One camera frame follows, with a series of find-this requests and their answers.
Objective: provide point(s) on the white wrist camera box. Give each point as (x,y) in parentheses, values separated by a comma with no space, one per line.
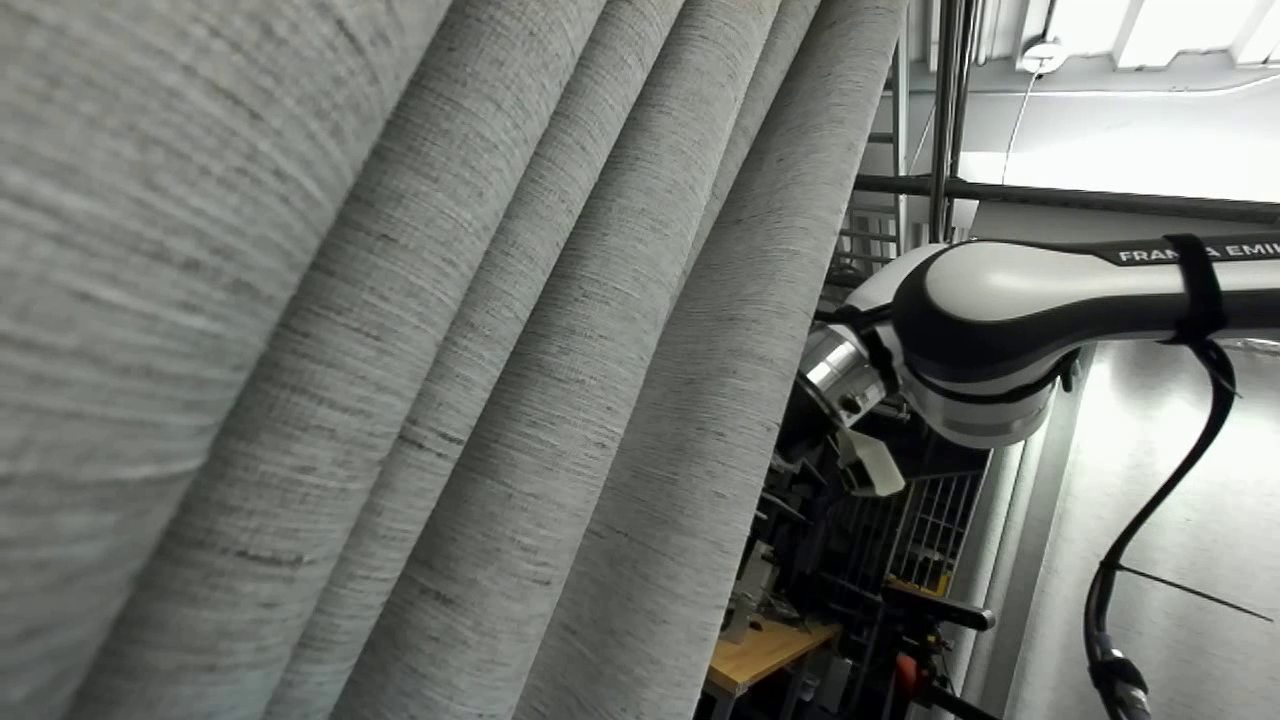
(882,467)

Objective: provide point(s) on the black metal frame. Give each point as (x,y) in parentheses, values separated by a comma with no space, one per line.
(948,122)

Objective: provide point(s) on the grey fabric curtain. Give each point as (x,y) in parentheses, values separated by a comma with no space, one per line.
(401,333)

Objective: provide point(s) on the red black clamp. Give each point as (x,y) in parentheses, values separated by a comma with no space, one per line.
(911,673)

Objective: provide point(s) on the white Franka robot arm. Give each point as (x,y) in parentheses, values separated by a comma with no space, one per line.
(1014,293)

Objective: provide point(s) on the white ceiling sensor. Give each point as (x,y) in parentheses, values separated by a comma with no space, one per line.
(1043,57)

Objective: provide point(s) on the wooden work table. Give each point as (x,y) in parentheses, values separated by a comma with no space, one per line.
(760,654)

